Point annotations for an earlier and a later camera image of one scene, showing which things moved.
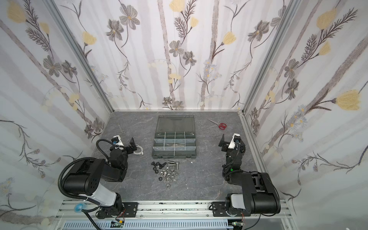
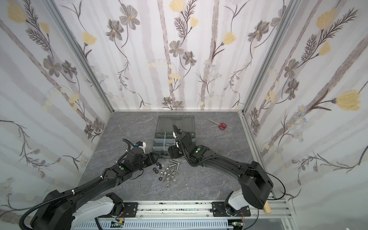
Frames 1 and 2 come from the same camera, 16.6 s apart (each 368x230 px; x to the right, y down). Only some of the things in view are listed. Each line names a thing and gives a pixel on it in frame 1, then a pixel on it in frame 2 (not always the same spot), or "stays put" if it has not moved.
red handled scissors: (222, 126) stays put
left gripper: (126, 147) -> (148, 158)
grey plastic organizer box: (175, 137) stays put
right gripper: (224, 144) -> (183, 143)
